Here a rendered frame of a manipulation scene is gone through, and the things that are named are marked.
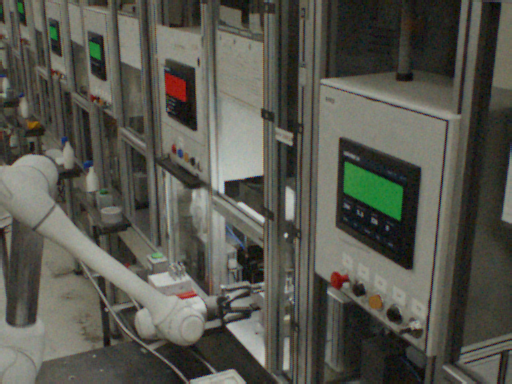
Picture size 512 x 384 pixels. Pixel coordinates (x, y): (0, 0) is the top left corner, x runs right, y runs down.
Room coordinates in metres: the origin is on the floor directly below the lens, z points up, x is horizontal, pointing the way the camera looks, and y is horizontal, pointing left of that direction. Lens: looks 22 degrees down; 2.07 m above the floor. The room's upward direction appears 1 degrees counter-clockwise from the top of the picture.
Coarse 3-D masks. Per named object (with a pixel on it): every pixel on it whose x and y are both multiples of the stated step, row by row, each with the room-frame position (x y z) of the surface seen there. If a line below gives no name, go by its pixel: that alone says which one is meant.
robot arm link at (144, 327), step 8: (136, 312) 1.87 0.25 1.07; (144, 312) 1.84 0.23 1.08; (136, 320) 1.84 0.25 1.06; (144, 320) 1.82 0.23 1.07; (136, 328) 1.84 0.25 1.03; (144, 328) 1.81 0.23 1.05; (152, 328) 1.81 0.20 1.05; (144, 336) 1.82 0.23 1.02; (152, 336) 1.81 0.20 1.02; (160, 336) 1.81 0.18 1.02
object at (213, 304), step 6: (204, 300) 1.92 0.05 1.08; (210, 300) 1.92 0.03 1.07; (216, 300) 1.94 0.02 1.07; (222, 300) 1.94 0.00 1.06; (210, 306) 1.91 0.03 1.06; (216, 306) 1.91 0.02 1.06; (222, 306) 1.94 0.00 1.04; (228, 306) 1.95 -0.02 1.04; (210, 312) 1.90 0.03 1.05; (216, 312) 1.91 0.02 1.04; (222, 312) 1.94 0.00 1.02; (210, 318) 1.90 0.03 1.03; (216, 318) 1.91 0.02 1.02; (222, 318) 1.94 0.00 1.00
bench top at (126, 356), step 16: (96, 352) 2.29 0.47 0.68; (112, 352) 2.29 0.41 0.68; (128, 352) 2.28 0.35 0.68; (160, 352) 2.28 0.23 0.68; (176, 352) 2.28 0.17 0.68; (48, 368) 2.19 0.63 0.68; (64, 368) 2.19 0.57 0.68; (80, 368) 2.18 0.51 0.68; (96, 368) 2.18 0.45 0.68; (112, 368) 2.18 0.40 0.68; (128, 368) 2.18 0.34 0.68; (144, 368) 2.17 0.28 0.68; (160, 368) 2.17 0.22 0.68; (192, 368) 2.17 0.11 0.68
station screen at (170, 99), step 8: (168, 72) 2.38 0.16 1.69; (176, 72) 2.31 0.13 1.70; (184, 80) 2.24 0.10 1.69; (168, 96) 2.39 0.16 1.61; (168, 104) 2.39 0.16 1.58; (176, 104) 2.32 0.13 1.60; (184, 104) 2.25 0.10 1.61; (168, 112) 2.40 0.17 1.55; (176, 112) 2.32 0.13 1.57; (184, 112) 2.25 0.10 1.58; (184, 120) 2.26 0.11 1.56
